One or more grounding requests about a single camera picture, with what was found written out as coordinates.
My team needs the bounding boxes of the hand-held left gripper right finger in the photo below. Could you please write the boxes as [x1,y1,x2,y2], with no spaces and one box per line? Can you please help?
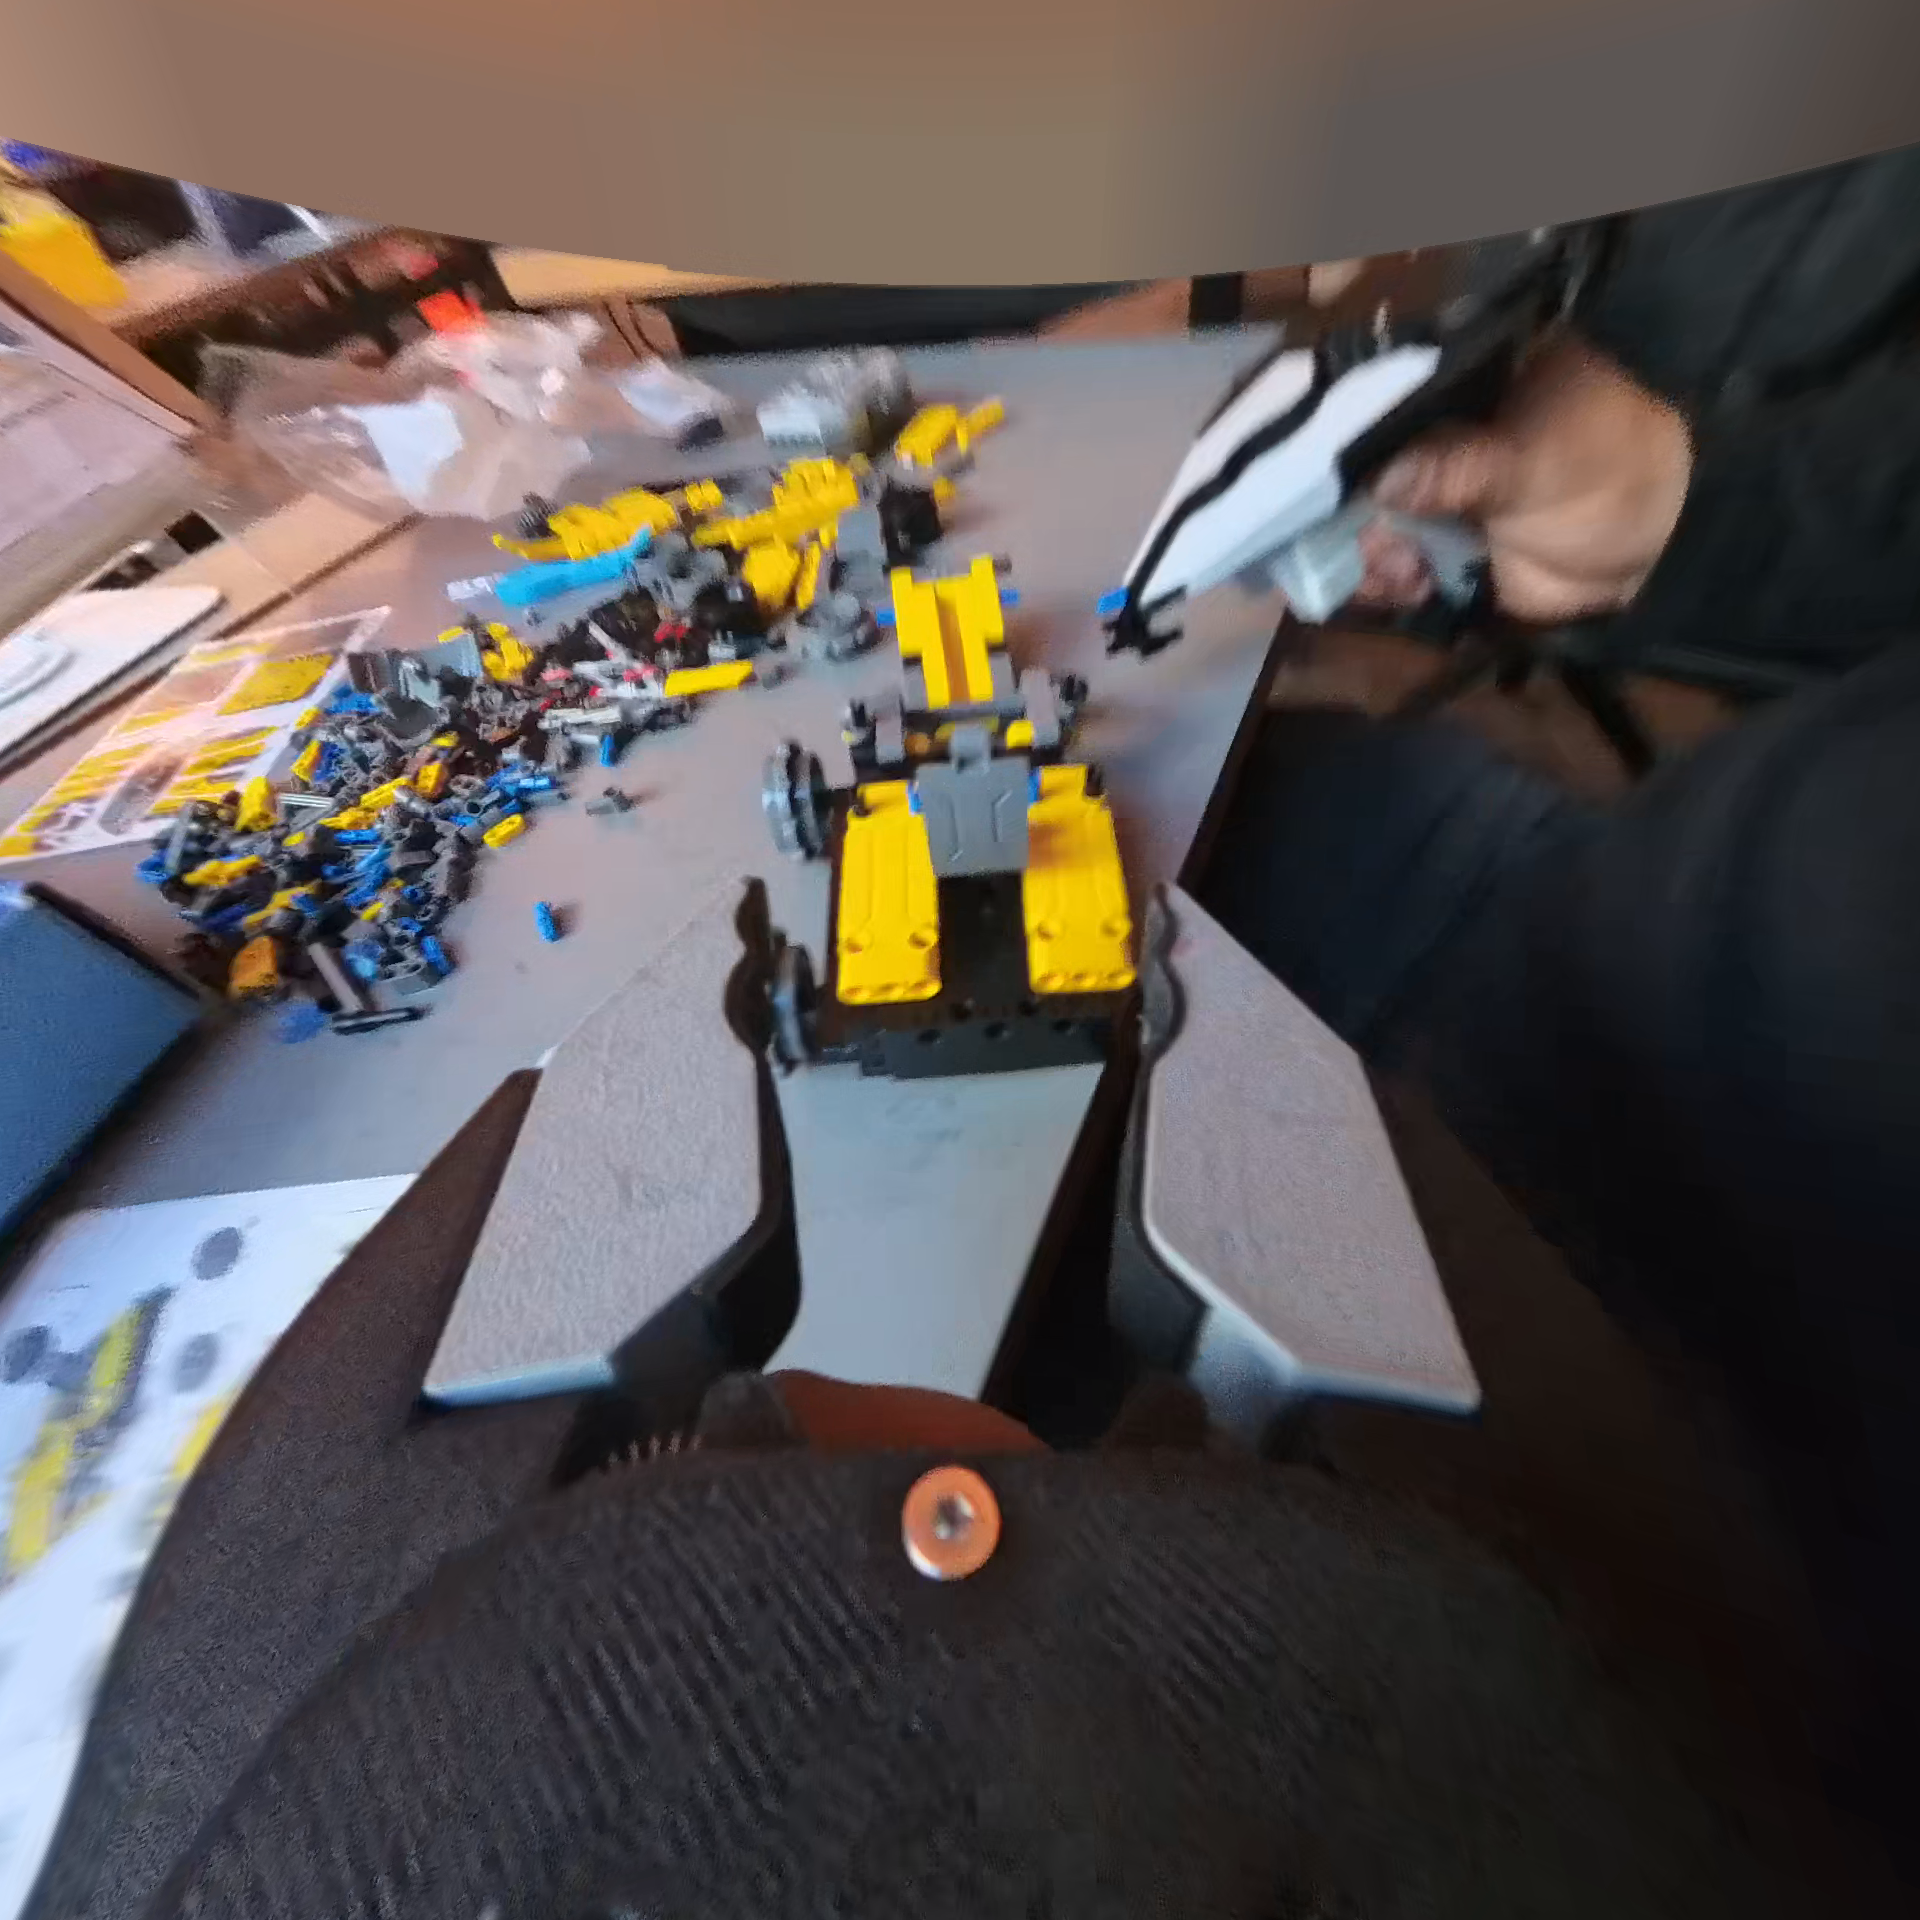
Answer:
[1142,883,1489,1420]

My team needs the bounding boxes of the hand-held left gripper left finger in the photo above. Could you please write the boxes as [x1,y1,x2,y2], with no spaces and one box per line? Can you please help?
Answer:
[420,877,793,1407]

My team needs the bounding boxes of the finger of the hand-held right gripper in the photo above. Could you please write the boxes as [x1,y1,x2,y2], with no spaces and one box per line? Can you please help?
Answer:
[1136,348,1444,627]
[1122,342,1438,606]

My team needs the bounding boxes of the yellow black toy vehicle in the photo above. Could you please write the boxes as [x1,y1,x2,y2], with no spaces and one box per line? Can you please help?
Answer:
[762,555,1143,1081]

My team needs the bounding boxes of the person's right forearm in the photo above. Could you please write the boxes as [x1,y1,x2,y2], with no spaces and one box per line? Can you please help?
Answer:
[1665,299,1920,663]

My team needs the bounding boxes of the person's right hand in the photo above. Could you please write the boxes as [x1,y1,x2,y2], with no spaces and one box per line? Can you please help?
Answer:
[1359,337,1697,625]

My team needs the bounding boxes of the black office chair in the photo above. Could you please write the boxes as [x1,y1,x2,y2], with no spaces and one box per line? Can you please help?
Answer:
[1276,598,1817,781]

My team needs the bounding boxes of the person's black pants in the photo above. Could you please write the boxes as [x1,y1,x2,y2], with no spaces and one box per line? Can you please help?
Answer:
[1185,630,1920,1801]

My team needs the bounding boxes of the pile of small dark pieces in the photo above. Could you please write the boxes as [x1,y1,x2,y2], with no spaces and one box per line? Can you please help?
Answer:
[138,622,633,1044]

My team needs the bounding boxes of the grey battery box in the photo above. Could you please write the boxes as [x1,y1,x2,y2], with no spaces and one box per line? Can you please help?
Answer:
[758,353,918,452]

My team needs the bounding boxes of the pile of yellow pieces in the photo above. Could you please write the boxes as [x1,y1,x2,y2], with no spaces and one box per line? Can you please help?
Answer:
[488,397,1009,706]

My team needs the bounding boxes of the vehicle instruction booklet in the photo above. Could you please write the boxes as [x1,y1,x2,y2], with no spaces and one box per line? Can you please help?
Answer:
[0,1172,423,1920]

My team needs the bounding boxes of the blue cardboard box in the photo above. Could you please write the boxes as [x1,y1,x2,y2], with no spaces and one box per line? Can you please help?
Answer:
[0,885,203,1233]

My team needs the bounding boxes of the blue curved panel piece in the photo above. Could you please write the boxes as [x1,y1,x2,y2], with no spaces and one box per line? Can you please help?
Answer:
[496,546,655,607]

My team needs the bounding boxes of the yellow sticker sheet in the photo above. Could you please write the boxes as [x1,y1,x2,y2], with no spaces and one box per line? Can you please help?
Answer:
[0,607,394,863]

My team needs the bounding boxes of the white flat object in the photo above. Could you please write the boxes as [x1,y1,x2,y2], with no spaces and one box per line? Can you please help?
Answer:
[0,585,226,751]

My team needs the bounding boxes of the clear plastic bags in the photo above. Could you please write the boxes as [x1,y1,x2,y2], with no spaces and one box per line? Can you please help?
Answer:
[224,306,737,511]

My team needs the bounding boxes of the yellow storage box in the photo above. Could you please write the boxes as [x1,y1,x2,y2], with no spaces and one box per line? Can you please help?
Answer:
[0,157,128,308]

